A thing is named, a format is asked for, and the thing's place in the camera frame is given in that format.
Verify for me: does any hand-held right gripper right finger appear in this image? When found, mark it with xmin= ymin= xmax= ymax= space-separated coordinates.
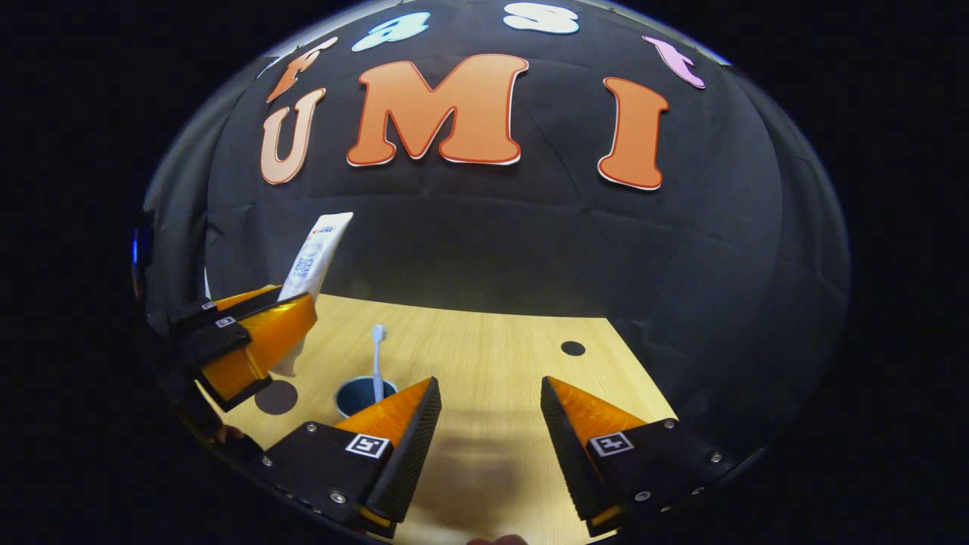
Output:
xmin=540 ymin=375 xmax=758 ymax=539

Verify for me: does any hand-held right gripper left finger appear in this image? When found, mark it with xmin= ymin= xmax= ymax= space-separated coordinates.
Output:
xmin=257 ymin=376 xmax=443 ymax=540

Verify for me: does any blue cup with wooden handle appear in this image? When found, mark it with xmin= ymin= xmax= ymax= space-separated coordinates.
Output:
xmin=335 ymin=376 xmax=399 ymax=419

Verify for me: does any white toothbrush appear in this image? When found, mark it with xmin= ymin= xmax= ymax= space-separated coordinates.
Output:
xmin=371 ymin=324 xmax=388 ymax=403

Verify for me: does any white toothpaste tube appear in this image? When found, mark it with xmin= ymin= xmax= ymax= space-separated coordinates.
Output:
xmin=271 ymin=212 xmax=354 ymax=378

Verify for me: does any wooden desktop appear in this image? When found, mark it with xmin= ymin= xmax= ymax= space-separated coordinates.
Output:
xmin=198 ymin=291 xmax=678 ymax=545

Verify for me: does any black backdrop cloth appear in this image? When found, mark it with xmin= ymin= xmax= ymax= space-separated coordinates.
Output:
xmin=140 ymin=0 xmax=852 ymax=455

